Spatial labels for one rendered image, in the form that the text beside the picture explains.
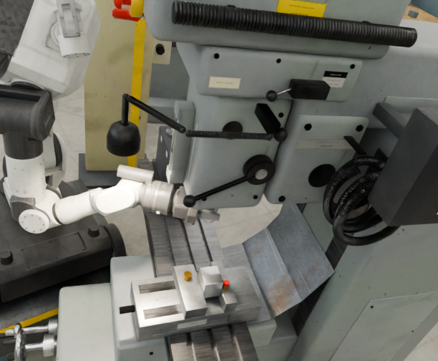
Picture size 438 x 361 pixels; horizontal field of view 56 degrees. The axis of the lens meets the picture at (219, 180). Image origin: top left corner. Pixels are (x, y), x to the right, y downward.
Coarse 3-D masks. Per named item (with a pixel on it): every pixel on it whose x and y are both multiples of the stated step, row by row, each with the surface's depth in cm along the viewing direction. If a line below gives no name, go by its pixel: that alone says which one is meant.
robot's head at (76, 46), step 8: (56, 8) 90; (64, 8) 90; (80, 8) 93; (64, 16) 91; (80, 16) 94; (56, 24) 97; (72, 24) 92; (80, 24) 92; (56, 32) 96; (80, 32) 92; (56, 40) 97; (64, 40) 91; (72, 40) 91; (80, 40) 92; (88, 40) 95; (64, 48) 92; (72, 48) 92; (80, 48) 92; (88, 48) 94; (64, 56) 94; (72, 56) 96; (80, 56) 98
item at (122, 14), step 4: (112, 12) 84; (116, 12) 84; (120, 12) 84; (124, 12) 84; (128, 12) 84; (116, 16) 84; (120, 16) 84; (124, 16) 84; (128, 16) 84; (144, 16) 86; (132, 20) 85; (136, 20) 85
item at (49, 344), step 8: (16, 336) 130; (24, 336) 136; (48, 336) 134; (8, 344) 128; (16, 344) 128; (24, 344) 133; (32, 344) 133; (40, 344) 133; (48, 344) 132; (56, 344) 135; (16, 352) 127; (24, 352) 135; (48, 352) 132; (8, 360) 133; (16, 360) 127; (24, 360) 133
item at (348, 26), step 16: (176, 0) 62; (176, 16) 62; (192, 16) 62; (208, 16) 63; (224, 16) 64; (240, 16) 64; (256, 16) 65; (272, 16) 66; (288, 16) 67; (304, 16) 68; (272, 32) 68; (288, 32) 68; (304, 32) 69; (320, 32) 69; (336, 32) 70; (352, 32) 71; (368, 32) 72; (384, 32) 73; (400, 32) 74; (416, 32) 75
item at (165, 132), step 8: (160, 128) 159; (168, 128) 158; (160, 136) 159; (168, 136) 156; (160, 144) 160; (168, 144) 152; (160, 152) 161; (168, 152) 148; (160, 160) 161; (168, 160) 149; (160, 168) 162; (160, 176) 163; (176, 184) 153
